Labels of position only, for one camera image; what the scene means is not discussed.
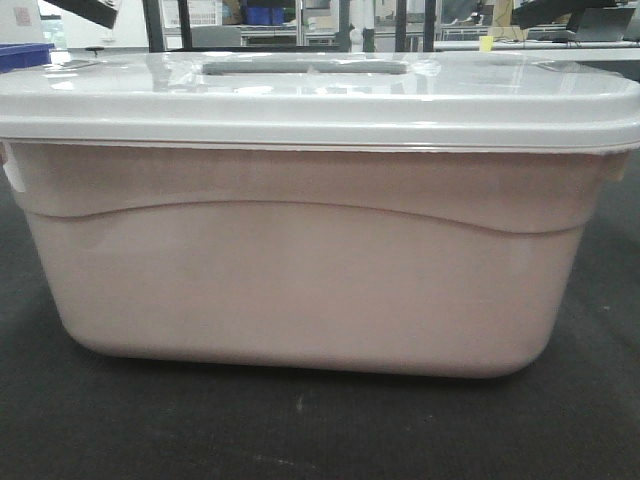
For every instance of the yellow cup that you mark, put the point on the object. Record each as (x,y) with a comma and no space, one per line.
(486,43)

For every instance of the blue plastic tote bin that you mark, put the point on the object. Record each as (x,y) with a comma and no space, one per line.
(24,55)

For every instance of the white lidded storage bin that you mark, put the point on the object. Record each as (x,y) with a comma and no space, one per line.
(400,213)

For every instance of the black metal frame rack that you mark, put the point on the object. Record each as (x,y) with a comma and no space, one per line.
(357,26)

